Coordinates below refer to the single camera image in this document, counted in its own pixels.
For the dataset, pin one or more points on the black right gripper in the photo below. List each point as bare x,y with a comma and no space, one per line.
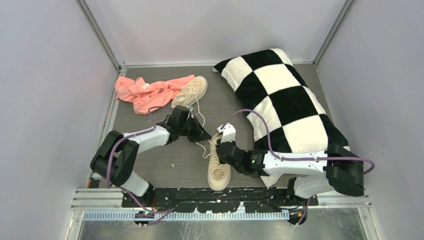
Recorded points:
222,160

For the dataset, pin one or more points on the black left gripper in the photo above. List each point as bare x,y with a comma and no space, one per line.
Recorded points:
200,134

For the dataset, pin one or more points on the beige sneaker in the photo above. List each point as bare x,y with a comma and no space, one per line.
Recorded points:
218,175
191,94

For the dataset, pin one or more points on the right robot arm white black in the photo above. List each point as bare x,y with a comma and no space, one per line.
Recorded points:
333,169

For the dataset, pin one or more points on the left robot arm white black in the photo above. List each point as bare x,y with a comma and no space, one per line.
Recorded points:
116,156

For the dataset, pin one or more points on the pink cloth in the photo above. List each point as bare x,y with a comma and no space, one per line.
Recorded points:
145,95

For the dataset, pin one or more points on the black white checkered pillow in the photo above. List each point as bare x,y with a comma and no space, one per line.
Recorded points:
284,113

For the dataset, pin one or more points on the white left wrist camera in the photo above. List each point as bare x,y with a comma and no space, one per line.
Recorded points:
191,109

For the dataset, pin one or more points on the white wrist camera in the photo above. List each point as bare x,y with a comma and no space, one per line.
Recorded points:
191,109
227,132

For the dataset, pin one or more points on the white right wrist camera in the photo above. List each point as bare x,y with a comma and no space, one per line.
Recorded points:
227,132

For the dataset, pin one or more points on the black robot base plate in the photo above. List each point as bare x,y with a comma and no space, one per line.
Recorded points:
203,199

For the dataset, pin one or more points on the aluminium front rail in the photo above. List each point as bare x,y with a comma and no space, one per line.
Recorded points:
100,204

